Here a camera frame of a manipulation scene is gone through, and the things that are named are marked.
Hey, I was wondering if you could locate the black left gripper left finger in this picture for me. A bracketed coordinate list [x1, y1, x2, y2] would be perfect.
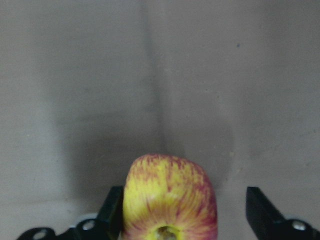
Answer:
[18, 186, 124, 240]

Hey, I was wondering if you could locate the yellow red apple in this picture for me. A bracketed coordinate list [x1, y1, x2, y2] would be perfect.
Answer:
[121, 154, 218, 240]

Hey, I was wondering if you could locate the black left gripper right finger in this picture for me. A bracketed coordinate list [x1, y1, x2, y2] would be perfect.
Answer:
[245, 186, 320, 240]

